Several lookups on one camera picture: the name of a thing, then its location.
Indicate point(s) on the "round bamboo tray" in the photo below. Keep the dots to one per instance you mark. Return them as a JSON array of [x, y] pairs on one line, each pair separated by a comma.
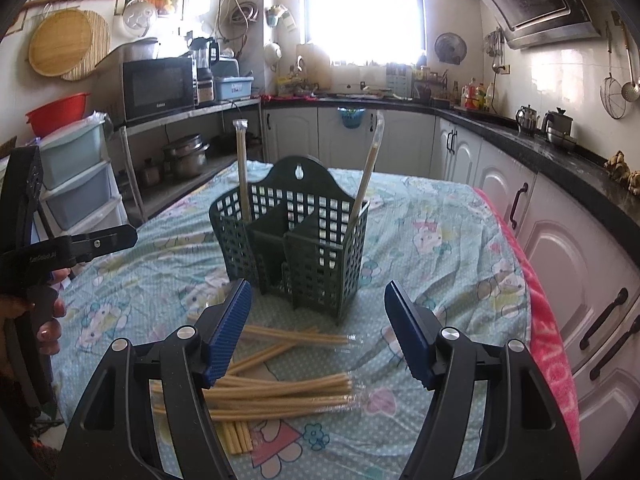
[[60, 43]]

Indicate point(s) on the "pink towel under cloth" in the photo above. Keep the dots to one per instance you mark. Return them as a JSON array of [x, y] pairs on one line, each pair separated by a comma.
[[546, 345]]

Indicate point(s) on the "steel kettle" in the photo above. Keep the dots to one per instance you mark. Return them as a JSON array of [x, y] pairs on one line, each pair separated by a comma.
[[527, 119]]

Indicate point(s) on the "small wall fan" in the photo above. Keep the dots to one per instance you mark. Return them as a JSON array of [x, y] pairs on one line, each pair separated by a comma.
[[450, 48]]

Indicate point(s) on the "black microwave oven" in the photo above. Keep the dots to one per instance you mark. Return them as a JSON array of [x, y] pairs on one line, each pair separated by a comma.
[[157, 86]]

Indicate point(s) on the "green plastic utensil basket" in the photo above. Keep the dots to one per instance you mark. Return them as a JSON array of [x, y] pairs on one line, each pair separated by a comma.
[[296, 244]]

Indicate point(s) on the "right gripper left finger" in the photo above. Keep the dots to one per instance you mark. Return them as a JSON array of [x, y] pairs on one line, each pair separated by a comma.
[[111, 435]]

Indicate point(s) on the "plastic drawer unit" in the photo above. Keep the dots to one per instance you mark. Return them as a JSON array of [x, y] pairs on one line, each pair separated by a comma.
[[79, 193]]

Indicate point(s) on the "pile of wrapped chopsticks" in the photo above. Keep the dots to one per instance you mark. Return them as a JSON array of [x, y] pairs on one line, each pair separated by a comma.
[[240, 397]]

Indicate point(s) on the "blue plastic crate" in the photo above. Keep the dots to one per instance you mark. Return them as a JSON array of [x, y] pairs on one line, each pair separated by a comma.
[[232, 88]]

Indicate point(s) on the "hanging strainer ladle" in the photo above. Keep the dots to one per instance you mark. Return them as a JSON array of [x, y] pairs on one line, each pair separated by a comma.
[[610, 90]]

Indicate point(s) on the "stainless steel pots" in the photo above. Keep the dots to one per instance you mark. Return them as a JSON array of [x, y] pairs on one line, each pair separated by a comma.
[[186, 157]]

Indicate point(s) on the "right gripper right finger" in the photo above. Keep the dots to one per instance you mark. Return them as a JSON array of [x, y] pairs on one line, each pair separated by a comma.
[[524, 434]]

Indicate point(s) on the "chopsticks pair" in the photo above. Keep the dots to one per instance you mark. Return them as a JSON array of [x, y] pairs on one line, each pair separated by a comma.
[[240, 127]]

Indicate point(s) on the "red plastic basin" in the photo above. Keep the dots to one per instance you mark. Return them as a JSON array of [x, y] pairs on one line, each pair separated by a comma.
[[57, 114]]

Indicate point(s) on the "black range hood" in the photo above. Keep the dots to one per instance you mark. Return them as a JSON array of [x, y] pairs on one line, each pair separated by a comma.
[[535, 23]]

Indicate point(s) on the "chopsticks compartment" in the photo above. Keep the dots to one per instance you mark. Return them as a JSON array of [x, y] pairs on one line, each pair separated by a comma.
[[368, 169]]

